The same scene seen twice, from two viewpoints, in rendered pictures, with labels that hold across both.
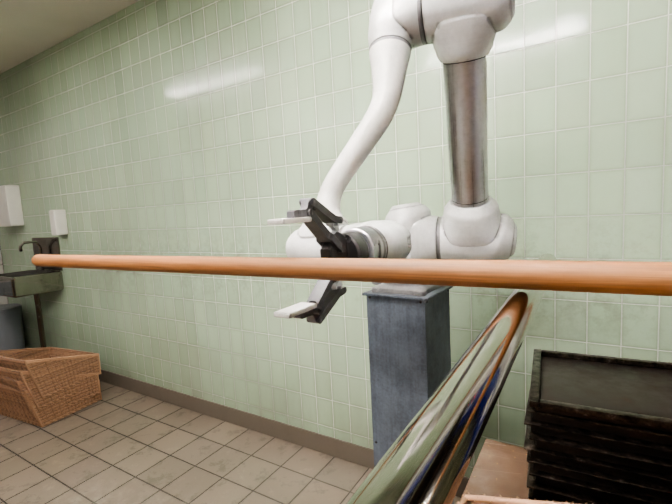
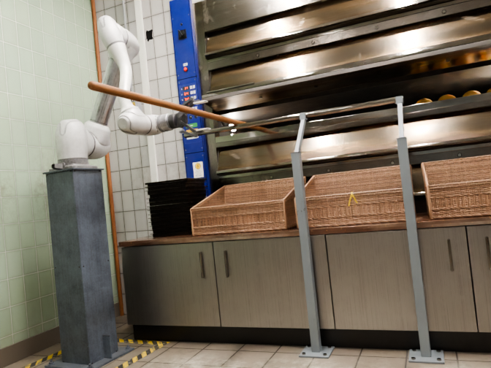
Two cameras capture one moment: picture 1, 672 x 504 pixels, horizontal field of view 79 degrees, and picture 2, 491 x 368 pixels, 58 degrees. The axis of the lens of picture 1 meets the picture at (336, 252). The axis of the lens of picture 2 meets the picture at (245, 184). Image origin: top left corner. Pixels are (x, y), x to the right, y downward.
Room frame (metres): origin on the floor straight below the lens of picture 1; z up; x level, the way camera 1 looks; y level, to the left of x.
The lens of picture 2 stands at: (0.78, 2.23, 0.76)
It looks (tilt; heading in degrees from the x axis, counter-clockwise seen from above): 2 degrees up; 261
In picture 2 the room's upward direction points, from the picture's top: 6 degrees counter-clockwise
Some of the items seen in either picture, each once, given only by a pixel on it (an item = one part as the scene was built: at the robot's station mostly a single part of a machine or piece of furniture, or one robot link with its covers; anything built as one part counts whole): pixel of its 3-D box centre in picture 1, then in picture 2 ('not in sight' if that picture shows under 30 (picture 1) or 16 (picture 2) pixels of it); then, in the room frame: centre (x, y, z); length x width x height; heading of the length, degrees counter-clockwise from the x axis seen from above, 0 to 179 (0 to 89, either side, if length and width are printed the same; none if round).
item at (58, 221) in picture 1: (58, 222); not in sight; (3.26, 2.20, 1.28); 0.09 x 0.09 x 0.20; 58
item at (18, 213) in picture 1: (8, 206); not in sight; (3.70, 2.93, 1.45); 0.28 x 0.11 x 0.36; 58
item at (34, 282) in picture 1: (28, 295); not in sight; (3.33, 2.57, 0.69); 0.46 x 0.36 x 0.94; 58
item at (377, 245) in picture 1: (359, 250); (166, 122); (0.78, -0.05, 1.19); 0.09 x 0.06 x 0.09; 57
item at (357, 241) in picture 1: (339, 254); (178, 120); (0.72, -0.01, 1.19); 0.09 x 0.07 x 0.08; 147
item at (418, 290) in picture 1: (402, 279); (70, 165); (1.31, -0.21, 1.03); 0.22 x 0.18 x 0.06; 54
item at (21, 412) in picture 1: (41, 389); not in sight; (2.70, 2.08, 0.14); 0.56 x 0.49 x 0.28; 64
